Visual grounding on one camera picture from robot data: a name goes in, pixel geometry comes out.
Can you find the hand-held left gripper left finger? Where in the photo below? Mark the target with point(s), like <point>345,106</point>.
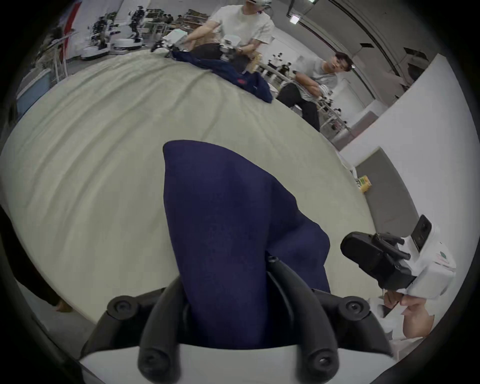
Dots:
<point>157,330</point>

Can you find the person's right forearm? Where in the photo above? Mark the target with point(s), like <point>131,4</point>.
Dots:
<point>397,345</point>

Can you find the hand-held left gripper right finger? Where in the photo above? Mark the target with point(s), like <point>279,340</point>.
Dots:
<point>311,330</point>

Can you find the bed with pale green sheet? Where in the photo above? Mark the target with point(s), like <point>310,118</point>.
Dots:
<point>93,150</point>

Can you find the white wheeled robot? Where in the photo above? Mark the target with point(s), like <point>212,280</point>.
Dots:
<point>131,37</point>
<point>98,39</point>

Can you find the small yellow green box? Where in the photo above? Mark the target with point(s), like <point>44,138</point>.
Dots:
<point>363,183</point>

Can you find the person's right hand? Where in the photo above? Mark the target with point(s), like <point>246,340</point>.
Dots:
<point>416,315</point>

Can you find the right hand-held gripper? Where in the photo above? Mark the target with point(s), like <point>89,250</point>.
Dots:
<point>431,270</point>

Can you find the dark blue shirt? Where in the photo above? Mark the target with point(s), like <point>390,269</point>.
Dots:
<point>217,225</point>

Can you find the dark blue garment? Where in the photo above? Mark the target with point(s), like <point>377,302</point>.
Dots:
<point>247,80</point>

